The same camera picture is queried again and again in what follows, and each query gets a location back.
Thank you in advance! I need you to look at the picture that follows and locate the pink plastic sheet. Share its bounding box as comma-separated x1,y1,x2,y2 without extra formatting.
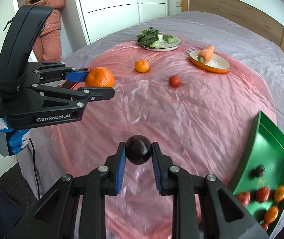
49,39,278,239

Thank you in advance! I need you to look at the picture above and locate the person in pink pajamas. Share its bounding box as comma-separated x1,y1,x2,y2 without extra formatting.
24,0,66,62

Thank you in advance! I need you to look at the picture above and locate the carrot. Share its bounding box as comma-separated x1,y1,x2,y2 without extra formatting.
198,45,214,64

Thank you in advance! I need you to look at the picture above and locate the white wardrobe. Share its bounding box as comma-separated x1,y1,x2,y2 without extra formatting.
75,0,167,44

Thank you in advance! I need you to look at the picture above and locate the phone in red case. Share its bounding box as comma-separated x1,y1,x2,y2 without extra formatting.
58,69,90,90

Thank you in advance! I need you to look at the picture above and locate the orange mandarin back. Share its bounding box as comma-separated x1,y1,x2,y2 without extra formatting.
134,59,150,73

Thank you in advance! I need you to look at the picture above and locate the purple bed sheet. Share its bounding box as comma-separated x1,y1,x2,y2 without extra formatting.
17,10,284,239

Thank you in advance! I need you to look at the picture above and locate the wooden headboard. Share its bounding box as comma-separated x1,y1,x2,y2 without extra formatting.
181,0,284,52

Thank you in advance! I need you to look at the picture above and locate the dark plum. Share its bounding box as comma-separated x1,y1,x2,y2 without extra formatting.
253,165,266,177
125,135,152,165

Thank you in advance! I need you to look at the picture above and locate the green bok choy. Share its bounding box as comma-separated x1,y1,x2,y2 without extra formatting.
137,27,159,48

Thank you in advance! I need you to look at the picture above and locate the small bok choy piece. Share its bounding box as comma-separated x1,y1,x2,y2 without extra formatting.
162,34,174,44

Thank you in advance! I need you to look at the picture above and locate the red apple top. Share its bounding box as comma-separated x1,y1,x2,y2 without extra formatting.
168,75,181,87

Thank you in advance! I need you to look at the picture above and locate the green tray box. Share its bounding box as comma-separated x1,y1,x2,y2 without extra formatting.
228,111,284,235

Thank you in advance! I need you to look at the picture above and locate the blue white gloved left hand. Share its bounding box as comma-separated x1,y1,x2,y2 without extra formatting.
0,118,30,156

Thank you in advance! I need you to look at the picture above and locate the orange mandarin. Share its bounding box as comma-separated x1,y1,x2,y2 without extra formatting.
274,185,284,203
264,206,279,224
134,59,150,73
85,67,115,88

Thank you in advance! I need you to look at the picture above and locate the orange oval dish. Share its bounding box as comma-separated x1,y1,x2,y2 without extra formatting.
189,50,230,73

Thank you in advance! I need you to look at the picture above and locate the patterned white plate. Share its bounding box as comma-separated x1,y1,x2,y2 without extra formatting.
142,35,182,52

